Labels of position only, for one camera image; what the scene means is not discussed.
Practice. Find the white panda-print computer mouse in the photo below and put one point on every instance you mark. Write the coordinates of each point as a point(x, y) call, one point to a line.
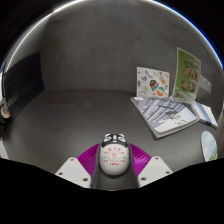
point(114, 156)

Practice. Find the black flat panel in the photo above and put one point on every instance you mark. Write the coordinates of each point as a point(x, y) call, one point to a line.
point(23, 83)

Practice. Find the white book with blue band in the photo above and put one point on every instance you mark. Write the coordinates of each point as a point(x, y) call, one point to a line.
point(206, 115)

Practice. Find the green food menu stand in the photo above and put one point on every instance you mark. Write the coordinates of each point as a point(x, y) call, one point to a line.
point(187, 75)

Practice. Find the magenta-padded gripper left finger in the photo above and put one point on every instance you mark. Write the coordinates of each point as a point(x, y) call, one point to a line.
point(74, 170)

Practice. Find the white cartoon sticker sheet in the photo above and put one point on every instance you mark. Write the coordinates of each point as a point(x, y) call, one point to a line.
point(152, 81)

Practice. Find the white wall socket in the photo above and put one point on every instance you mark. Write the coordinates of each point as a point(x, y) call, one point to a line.
point(206, 85)

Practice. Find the grey striped-cover book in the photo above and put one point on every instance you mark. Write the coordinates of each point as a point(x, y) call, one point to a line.
point(166, 116)

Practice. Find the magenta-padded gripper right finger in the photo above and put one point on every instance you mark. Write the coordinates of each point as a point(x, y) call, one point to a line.
point(154, 170)

